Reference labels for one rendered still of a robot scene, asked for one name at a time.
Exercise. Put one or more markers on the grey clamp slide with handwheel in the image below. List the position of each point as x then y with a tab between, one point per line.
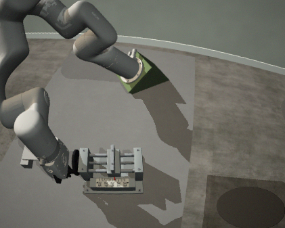
83	163

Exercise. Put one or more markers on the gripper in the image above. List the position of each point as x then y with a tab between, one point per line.
58	168

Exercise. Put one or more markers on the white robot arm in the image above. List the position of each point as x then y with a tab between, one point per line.
27	113

